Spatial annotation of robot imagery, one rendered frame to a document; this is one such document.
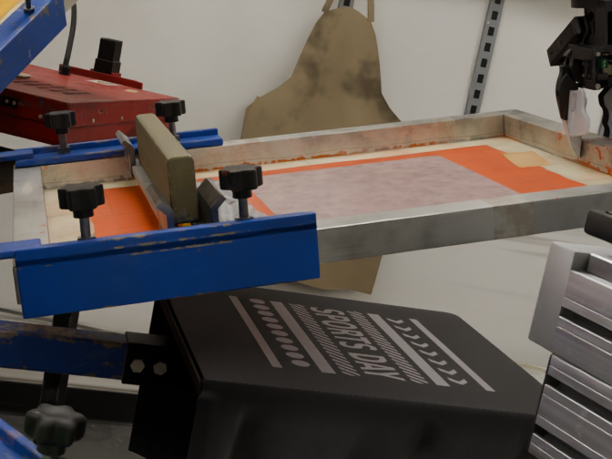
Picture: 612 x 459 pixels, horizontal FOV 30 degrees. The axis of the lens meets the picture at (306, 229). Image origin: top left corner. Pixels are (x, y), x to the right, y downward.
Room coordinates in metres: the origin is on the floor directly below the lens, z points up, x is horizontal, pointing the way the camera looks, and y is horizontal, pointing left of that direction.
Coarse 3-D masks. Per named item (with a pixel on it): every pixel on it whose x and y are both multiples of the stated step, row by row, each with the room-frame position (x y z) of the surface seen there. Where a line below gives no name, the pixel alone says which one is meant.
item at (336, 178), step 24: (288, 168) 1.65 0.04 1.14; (312, 168) 1.64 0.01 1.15; (336, 168) 1.63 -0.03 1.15; (360, 168) 1.62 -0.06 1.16; (384, 168) 1.61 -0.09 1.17; (408, 168) 1.60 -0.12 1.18; (432, 168) 1.59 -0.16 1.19; (456, 168) 1.58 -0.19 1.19; (480, 168) 1.57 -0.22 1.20; (504, 168) 1.56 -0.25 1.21; (528, 168) 1.55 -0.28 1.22; (120, 192) 1.56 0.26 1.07; (264, 192) 1.50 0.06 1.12; (288, 192) 1.49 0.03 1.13; (312, 192) 1.48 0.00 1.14; (336, 192) 1.47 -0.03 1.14; (96, 216) 1.42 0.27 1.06; (120, 216) 1.42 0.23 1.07; (144, 216) 1.41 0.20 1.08
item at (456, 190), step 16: (496, 176) 1.52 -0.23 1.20; (512, 176) 1.51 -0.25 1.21; (528, 176) 1.50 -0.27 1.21; (544, 176) 1.50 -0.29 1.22; (560, 176) 1.49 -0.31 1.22; (352, 192) 1.47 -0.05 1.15; (368, 192) 1.46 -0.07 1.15; (384, 192) 1.46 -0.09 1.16; (400, 192) 1.45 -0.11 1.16; (416, 192) 1.45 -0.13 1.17; (432, 192) 1.44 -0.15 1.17; (448, 192) 1.44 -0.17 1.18; (464, 192) 1.43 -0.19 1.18; (480, 192) 1.43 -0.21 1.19; (496, 192) 1.42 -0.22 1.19; (512, 192) 1.41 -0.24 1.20; (528, 192) 1.41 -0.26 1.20; (256, 208) 1.42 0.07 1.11; (272, 208) 1.41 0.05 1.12; (288, 208) 1.40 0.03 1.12; (304, 208) 1.40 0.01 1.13; (320, 208) 1.39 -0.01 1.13; (336, 208) 1.39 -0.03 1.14; (352, 208) 1.38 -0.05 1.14; (368, 208) 1.38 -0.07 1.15; (384, 208) 1.37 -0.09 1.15; (400, 208) 1.37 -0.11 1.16; (96, 224) 1.38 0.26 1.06; (112, 224) 1.37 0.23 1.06; (128, 224) 1.37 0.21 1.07; (144, 224) 1.36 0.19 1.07
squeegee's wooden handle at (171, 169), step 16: (144, 128) 1.45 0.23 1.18; (160, 128) 1.43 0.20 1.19; (144, 144) 1.46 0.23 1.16; (160, 144) 1.32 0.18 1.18; (176, 144) 1.31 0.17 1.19; (144, 160) 1.49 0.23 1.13; (160, 160) 1.28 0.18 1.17; (176, 160) 1.23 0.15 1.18; (192, 160) 1.23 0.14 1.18; (160, 176) 1.30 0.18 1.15; (176, 176) 1.23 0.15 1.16; (192, 176) 1.23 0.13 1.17; (176, 192) 1.23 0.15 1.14; (192, 192) 1.23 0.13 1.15; (176, 208) 1.23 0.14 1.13; (192, 208) 1.23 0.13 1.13
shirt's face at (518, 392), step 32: (256, 288) 1.66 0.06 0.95; (192, 320) 1.43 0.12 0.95; (224, 320) 1.46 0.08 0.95; (448, 320) 1.71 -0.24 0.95; (192, 352) 1.29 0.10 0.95; (224, 352) 1.31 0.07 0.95; (256, 352) 1.34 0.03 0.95; (480, 352) 1.55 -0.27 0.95; (288, 384) 1.24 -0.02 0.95; (320, 384) 1.27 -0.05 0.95; (352, 384) 1.29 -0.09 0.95; (384, 384) 1.32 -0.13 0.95; (416, 384) 1.34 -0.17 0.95; (512, 384) 1.43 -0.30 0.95
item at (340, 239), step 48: (240, 144) 1.69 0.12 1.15; (288, 144) 1.71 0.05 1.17; (336, 144) 1.73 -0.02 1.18; (384, 144) 1.75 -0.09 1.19; (432, 144) 1.77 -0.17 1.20; (528, 144) 1.71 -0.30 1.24; (576, 192) 1.25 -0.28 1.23; (48, 240) 1.17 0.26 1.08; (336, 240) 1.16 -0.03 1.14; (384, 240) 1.18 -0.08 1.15; (432, 240) 1.19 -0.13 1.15; (480, 240) 1.21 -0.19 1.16
